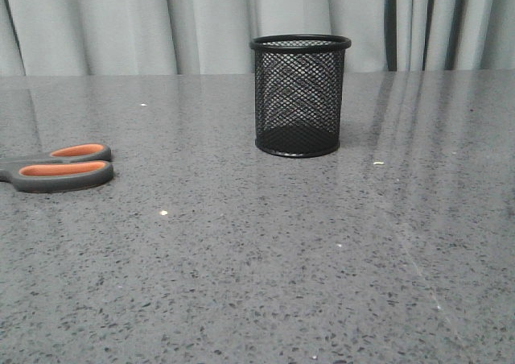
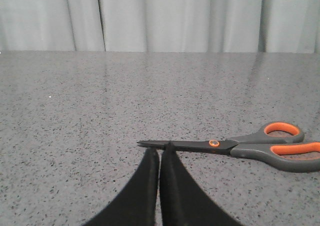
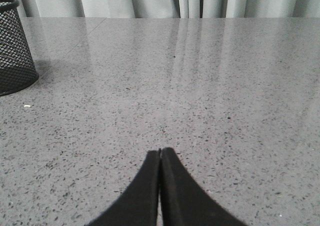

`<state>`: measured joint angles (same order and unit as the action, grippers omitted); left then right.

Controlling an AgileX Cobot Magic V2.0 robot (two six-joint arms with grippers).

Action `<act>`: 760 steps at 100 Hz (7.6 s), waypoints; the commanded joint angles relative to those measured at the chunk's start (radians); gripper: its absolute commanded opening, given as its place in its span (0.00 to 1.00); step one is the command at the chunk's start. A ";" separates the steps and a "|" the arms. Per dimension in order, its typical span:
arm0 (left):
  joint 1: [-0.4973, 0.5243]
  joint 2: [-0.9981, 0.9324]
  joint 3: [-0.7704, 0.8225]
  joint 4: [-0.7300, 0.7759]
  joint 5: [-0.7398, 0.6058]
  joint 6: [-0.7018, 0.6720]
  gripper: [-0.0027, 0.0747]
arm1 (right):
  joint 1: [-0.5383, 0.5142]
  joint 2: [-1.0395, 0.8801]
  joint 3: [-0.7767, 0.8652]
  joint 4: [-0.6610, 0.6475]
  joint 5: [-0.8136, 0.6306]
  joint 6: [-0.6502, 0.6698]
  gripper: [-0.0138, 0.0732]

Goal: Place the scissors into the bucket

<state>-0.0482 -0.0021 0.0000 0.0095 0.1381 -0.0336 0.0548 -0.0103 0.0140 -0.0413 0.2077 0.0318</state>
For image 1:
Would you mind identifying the grey orange handled scissors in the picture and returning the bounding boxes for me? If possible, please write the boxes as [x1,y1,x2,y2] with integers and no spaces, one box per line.
[1,143,114,193]

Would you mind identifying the black mesh pen cup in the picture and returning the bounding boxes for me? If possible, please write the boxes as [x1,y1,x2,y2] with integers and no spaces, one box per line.
[249,34,352,158]

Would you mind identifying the grey pleated curtain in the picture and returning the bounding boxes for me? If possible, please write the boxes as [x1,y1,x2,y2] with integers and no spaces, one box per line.
[1,0,514,76]

